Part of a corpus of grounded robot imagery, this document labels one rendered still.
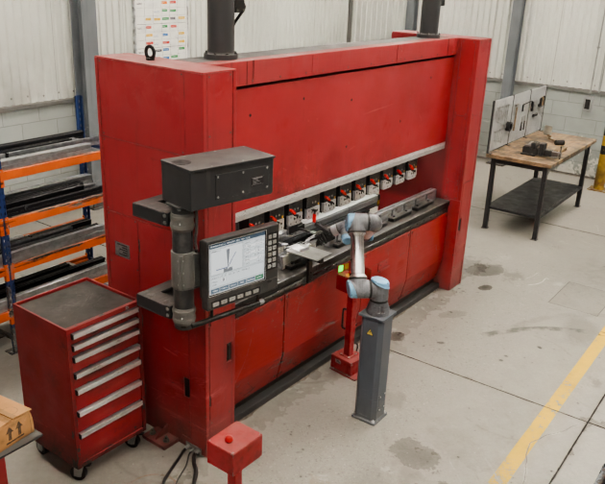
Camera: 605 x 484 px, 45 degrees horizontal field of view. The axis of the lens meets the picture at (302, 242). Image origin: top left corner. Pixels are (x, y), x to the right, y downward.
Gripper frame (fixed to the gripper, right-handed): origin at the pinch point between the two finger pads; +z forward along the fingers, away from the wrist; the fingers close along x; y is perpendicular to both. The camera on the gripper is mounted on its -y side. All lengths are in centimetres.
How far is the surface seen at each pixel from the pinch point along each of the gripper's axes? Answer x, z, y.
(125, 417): -129, 112, 18
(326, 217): 64, -6, 7
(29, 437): -246, 70, -40
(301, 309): -25.9, 19.5, 36.8
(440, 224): 154, -73, 80
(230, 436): -208, 14, 11
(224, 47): -67, -31, -140
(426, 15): 151, -137, -90
